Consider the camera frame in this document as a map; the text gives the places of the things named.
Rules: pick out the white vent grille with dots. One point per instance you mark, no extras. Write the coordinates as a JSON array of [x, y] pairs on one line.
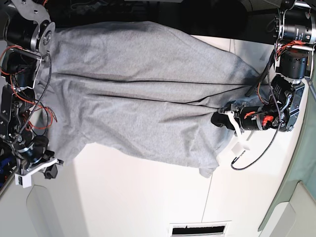
[[206, 229]]

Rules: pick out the blue black clutter pile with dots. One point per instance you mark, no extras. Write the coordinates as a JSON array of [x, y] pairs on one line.
[[7, 163]]

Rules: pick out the grey t-shirt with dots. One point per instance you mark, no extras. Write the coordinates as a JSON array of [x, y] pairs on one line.
[[142, 88]]

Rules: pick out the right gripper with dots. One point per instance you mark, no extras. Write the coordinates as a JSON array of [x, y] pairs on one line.
[[34, 152]]

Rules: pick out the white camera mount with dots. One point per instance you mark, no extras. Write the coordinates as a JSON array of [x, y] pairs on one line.
[[242, 144], [23, 176]]

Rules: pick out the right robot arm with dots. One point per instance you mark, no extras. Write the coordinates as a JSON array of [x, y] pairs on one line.
[[24, 119]]

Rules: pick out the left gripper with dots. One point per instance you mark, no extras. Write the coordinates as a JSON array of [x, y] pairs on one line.
[[247, 117]]

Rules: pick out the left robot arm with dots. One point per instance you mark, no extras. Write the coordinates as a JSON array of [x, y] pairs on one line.
[[279, 87]]

